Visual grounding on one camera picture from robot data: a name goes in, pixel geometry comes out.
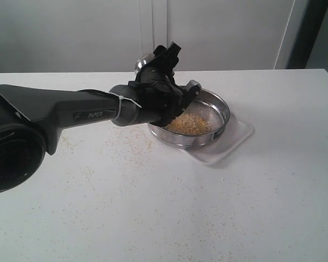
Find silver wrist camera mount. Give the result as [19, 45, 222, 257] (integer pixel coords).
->
[179, 79, 202, 112]

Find stainless steel cup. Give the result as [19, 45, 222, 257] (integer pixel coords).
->
[134, 53, 155, 75]

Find round stainless steel sieve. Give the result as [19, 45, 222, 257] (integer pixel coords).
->
[148, 89, 230, 149]

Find white plastic tray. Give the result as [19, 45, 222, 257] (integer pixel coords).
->
[180, 114, 255, 165]

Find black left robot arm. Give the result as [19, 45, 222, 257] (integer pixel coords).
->
[0, 43, 185, 193]

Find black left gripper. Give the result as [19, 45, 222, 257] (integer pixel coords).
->
[127, 42, 183, 126]

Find white cabinet doors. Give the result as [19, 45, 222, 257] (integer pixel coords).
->
[0, 1, 307, 73]

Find yellow millet grains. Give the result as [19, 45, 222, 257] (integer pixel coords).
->
[165, 114, 211, 135]

